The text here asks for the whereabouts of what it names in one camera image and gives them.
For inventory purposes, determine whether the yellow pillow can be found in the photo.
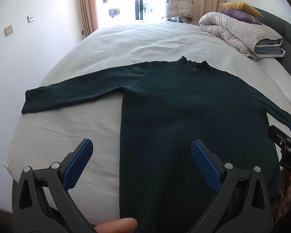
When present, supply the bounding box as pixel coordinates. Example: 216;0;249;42
221;2;263;17

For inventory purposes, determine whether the black door frame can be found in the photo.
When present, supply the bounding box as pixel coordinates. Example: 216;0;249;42
134;0;144;20

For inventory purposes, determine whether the beige puffer vest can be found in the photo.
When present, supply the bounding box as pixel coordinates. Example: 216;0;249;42
165;0;194;24

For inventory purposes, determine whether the dark green knit sweater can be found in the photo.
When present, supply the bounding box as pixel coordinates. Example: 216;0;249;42
21;56;291;233

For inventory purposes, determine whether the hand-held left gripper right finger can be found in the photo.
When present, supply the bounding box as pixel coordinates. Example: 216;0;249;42
191;139;272;233

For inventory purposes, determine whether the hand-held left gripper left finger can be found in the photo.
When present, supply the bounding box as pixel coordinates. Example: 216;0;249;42
12;138;97;233

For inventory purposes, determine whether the folded beige duvet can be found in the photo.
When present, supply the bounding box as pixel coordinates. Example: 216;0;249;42
199;12;287;61

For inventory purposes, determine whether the purple pillow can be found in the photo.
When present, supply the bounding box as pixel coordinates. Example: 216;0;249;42
219;10;262;25

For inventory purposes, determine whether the person's left hand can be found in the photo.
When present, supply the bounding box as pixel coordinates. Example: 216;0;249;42
93;218;138;233

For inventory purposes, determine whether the white pillow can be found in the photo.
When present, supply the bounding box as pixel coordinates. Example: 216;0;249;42
257;58;291;113

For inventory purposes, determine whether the bed with white sheet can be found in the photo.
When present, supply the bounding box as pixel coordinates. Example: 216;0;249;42
3;21;291;226

